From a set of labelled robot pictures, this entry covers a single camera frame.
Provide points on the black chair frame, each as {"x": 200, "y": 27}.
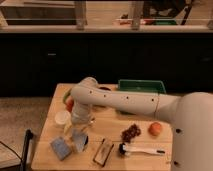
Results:
{"x": 25, "y": 157}

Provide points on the bunch of dark grapes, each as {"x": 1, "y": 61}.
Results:
{"x": 130, "y": 133}

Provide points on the blue sponge block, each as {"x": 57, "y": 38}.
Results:
{"x": 60, "y": 148}

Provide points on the green plastic tray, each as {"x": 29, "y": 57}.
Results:
{"x": 149, "y": 86}

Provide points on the orange red toy fruit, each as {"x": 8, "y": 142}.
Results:
{"x": 69, "y": 105}

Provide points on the dark red bowl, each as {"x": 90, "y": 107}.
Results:
{"x": 105, "y": 88}

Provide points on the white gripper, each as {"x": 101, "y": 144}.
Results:
{"x": 79, "y": 115}

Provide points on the orange peach fruit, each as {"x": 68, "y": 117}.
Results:
{"x": 155, "y": 129}

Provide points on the white plastic cup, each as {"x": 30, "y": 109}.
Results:
{"x": 62, "y": 117}

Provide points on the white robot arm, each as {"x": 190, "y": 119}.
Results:
{"x": 190, "y": 116}

